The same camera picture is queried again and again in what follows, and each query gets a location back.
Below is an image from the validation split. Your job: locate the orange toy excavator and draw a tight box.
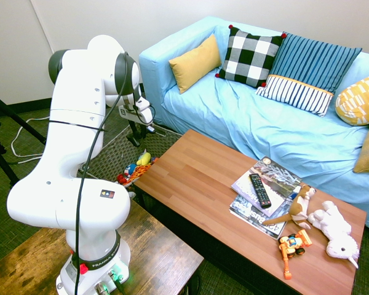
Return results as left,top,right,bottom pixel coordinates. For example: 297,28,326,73
277,229,314,280

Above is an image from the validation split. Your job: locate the magazine with landscape cover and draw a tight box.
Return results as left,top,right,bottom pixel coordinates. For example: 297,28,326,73
231,156,303,218

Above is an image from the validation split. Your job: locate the white navy striped pillow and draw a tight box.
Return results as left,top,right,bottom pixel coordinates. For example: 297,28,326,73
255,74,335,118

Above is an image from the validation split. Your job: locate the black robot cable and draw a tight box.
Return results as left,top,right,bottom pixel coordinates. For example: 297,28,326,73
73,51,130,295

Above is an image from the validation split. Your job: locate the yellow white patterned pillow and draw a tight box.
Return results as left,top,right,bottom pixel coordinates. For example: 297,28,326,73
335,71,369,127

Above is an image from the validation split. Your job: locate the plain yellow pillow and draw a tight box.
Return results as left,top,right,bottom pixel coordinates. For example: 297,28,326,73
168,33,223,95

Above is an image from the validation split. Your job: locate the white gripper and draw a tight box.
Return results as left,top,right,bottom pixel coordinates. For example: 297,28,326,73
119,104,156,136

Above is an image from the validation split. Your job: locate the yellow plush toy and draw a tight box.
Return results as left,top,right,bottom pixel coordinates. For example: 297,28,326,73
136,149,152,167

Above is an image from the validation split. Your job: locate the orange flame-pattern plush toy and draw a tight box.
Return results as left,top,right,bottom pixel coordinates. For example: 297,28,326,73
122,163,152,189

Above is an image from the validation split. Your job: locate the brown kangaroo plush toy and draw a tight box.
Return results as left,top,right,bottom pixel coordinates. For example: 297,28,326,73
261,184,317,230

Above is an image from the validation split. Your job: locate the black camera tripod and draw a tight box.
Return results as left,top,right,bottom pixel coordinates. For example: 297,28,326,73
0,88,47,224

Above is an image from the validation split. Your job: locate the dark woven basket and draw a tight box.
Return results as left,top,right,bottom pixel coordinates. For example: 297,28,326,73
78,123,183,189

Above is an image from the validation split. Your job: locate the blue striped pillow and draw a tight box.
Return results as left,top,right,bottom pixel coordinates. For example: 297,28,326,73
268,31,363,95

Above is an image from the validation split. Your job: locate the white floor cable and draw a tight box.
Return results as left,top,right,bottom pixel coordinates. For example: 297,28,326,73
0,115,50,171

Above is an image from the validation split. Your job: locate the black remote control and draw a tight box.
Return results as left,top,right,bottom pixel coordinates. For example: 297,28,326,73
248,173,273,208

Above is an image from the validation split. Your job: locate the light blue sofa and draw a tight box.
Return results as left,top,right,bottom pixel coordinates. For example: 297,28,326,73
138,15,369,235

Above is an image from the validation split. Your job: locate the blue red plush figure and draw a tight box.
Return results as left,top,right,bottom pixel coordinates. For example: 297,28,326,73
116,163,138,184

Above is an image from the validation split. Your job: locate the black white checkered pillow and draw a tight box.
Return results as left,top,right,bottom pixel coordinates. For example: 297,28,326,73
215,24,288,89

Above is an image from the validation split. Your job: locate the blue business magazine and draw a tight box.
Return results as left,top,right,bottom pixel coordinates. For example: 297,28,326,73
229,195,288,241

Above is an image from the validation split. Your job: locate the white unicorn plush toy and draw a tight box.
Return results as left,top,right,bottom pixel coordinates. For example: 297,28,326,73
307,200,361,270

